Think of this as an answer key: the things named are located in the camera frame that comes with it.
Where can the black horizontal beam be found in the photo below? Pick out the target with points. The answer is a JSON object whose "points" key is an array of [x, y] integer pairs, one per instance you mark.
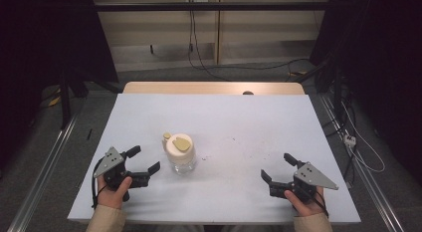
{"points": [[212, 6]]}

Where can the black metal stand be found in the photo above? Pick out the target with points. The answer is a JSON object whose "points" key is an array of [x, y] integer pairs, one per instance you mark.
{"points": [[65, 99]]}

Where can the black curtain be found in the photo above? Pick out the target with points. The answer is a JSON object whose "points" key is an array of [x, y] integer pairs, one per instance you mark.
{"points": [[43, 43], [381, 59]]}

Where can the white power strip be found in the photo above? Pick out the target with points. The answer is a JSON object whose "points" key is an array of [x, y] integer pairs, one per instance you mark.
{"points": [[350, 140]]}

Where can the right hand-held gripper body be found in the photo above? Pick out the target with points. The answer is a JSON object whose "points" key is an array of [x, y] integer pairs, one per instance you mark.
{"points": [[307, 179]]}

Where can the person's left hand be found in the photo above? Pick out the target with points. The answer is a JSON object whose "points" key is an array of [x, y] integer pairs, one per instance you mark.
{"points": [[111, 198]]}

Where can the white table mat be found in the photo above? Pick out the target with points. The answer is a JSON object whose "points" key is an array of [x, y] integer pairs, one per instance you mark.
{"points": [[232, 125]]}

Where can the yellow tape piece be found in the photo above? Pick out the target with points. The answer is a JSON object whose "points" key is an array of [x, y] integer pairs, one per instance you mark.
{"points": [[54, 101]]}

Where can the glass jar with cream lid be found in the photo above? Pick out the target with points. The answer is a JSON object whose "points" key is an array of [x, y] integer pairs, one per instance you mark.
{"points": [[180, 155]]}

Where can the wooden wall post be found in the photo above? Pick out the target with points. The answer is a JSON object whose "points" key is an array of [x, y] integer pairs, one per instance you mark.
{"points": [[218, 29]]}

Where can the small black floor piece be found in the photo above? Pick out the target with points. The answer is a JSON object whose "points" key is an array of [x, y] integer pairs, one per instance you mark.
{"points": [[89, 134]]}

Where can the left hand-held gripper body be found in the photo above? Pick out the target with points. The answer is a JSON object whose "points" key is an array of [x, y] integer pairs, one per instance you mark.
{"points": [[114, 174]]}

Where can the person's right hand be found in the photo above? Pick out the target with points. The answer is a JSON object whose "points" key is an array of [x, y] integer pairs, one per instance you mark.
{"points": [[308, 208]]}

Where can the wooden table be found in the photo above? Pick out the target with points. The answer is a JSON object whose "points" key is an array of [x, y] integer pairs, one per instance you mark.
{"points": [[199, 87]]}

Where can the metal floor rail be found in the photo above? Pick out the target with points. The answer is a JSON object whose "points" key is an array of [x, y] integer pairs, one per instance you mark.
{"points": [[43, 174], [365, 179]]}

